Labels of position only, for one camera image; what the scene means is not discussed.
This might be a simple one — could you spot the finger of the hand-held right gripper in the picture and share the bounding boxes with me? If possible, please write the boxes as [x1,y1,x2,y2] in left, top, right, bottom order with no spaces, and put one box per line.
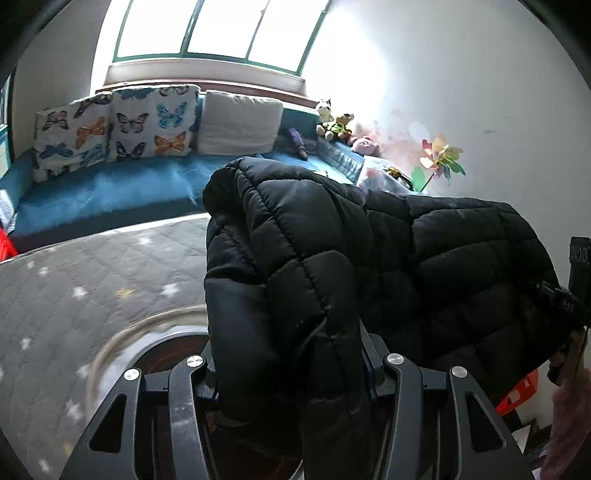
[536,280,573,316]

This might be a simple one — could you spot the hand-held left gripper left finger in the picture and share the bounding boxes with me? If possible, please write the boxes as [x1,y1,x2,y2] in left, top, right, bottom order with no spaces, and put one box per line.
[59,340,221,480]

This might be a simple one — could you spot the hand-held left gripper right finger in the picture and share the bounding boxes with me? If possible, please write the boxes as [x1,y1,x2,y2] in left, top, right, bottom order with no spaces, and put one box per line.
[359,321,533,480]

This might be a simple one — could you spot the black puffer jacket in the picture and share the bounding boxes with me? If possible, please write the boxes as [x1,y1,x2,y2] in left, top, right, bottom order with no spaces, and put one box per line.
[202,156,560,480]

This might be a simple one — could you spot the person's right forearm pink sleeve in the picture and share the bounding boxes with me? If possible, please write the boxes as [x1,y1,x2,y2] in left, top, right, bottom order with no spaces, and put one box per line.
[539,381,591,480]

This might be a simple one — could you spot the person's right hand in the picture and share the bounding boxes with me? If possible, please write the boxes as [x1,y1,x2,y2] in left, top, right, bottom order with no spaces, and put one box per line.
[547,325,590,389]

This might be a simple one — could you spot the grey quilted mattress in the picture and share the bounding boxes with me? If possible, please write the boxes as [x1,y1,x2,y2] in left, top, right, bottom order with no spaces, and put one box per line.
[0,213,213,480]

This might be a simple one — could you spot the colourful paper pinwheel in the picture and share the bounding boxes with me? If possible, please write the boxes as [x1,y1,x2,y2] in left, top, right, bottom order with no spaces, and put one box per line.
[411,134,466,193]

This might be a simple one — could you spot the clear plastic bag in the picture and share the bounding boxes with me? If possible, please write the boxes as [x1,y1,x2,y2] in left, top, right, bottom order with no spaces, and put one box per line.
[356,156,416,193]

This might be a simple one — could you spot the blue sofa bench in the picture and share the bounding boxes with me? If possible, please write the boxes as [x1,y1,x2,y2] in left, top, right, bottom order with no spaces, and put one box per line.
[0,102,365,252]

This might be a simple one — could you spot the pink pig plush toy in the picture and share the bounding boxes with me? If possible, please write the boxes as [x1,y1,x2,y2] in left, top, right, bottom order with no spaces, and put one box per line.
[349,135,381,157]

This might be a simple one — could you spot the red cloth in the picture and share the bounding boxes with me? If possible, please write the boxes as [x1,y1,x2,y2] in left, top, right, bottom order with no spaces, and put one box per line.
[0,226,19,262]

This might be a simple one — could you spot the purple plush toy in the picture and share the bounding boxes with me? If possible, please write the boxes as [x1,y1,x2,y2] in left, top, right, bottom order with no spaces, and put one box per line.
[288,127,309,160]

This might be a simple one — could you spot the brown bear plush toy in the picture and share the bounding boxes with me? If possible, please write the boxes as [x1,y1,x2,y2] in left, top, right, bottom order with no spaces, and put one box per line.
[316,113,355,142]

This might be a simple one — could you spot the butterfly print pillow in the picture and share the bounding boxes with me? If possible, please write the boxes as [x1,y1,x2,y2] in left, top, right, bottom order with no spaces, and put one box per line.
[31,91,114,184]
[107,84,202,162]

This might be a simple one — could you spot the white pillow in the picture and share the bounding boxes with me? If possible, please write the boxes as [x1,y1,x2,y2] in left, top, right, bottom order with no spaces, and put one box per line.
[195,89,284,157]

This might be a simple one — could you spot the green-framed window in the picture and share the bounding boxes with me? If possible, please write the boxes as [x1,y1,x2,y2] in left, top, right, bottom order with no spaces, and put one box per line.
[111,0,333,77]

